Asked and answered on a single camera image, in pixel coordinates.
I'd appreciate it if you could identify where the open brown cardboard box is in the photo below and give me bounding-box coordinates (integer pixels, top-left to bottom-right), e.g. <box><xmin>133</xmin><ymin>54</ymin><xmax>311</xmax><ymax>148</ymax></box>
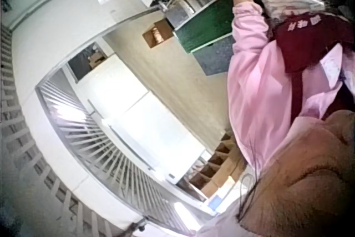
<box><xmin>142</xmin><ymin>19</ymin><xmax>175</xmax><ymax>49</ymax></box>

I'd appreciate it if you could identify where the brown carton in doorway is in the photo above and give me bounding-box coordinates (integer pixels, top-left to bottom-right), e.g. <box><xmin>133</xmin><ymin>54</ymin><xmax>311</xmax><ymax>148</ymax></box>
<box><xmin>87</xmin><ymin>51</ymin><xmax>107</xmax><ymax>69</ymax></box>

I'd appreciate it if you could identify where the metal barred gate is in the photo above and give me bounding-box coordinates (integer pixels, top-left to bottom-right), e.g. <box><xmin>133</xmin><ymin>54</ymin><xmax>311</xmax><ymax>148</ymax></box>
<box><xmin>35</xmin><ymin>62</ymin><xmax>200</xmax><ymax>232</ymax></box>

